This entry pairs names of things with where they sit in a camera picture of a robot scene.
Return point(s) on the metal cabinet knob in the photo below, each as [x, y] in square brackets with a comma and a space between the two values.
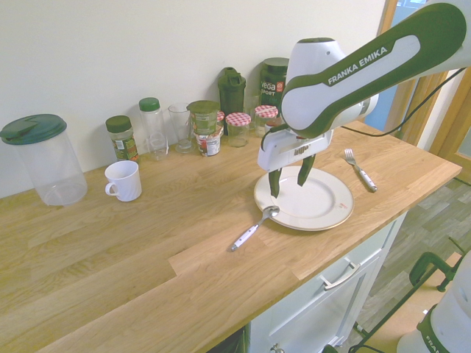
[276, 348]

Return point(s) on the white kitchen cabinet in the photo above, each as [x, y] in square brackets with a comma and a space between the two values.
[331, 312]

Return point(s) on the clear pitcher with green lid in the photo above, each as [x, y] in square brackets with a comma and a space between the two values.
[48, 162]

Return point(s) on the jam jar red checkered lid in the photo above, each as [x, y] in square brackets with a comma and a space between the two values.
[265, 117]
[221, 119]
[237, 128]

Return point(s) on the upturned white yogurt cup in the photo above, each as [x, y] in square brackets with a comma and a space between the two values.
[209, 144]

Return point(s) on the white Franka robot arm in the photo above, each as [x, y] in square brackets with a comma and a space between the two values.
[331, 95]

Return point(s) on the white gold-rimmed plate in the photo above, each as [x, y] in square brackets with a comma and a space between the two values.
[316, 206]

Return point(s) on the white ceramic mug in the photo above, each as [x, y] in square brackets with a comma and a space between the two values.
[125, 182]

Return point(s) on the dark green clamp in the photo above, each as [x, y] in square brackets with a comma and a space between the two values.
[430, 263]

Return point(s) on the spice jar with green lid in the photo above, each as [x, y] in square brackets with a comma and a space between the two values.
[121, 139]

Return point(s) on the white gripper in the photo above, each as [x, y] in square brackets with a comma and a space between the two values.
[283, 149]

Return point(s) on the dark Vega Sport tub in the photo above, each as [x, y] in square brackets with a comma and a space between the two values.
[272, 82]

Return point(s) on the wooden door frame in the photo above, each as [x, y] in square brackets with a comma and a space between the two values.
[447, 121]

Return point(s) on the dark green shaker bottle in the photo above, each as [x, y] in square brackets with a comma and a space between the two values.
[231, 93]

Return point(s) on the clear drinking glass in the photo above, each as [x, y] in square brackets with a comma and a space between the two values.
[181, 125]

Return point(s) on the clear bottle with green cap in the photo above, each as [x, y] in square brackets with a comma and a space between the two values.
[154, 125]

